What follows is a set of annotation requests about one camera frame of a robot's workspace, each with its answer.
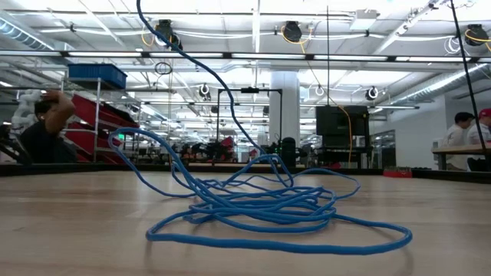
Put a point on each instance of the person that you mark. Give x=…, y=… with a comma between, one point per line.
x=479, y=134
x=40, y=145
x=454, y=136

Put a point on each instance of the thin black slanted pole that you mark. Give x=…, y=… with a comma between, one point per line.
x=471, y=88

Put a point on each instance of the thin black upright pole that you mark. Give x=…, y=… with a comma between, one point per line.
x=328, y=57

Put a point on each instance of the thin black rig frame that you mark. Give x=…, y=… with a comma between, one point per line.
x=249, y=90

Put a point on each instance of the blue plastic bin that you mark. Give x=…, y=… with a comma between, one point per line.
x=97, y=74

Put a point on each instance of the wooden top desk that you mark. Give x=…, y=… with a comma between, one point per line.
x=460, y=148

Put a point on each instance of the black aluminium table frame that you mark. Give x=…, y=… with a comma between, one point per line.
x=115, y=168

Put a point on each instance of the metal rack with red bins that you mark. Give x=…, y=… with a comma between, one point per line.
x=96, y=115

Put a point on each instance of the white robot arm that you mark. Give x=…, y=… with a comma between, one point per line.
x=25, y=111

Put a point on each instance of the red screwdriver bit set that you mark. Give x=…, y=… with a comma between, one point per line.
x=397, y=173

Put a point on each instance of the black cylindrical stand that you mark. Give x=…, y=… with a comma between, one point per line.
x=288, y=149

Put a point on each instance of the white column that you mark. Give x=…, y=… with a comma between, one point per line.
x=284, y=107

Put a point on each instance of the black cabinet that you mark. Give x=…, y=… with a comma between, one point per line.
x=337, y=120

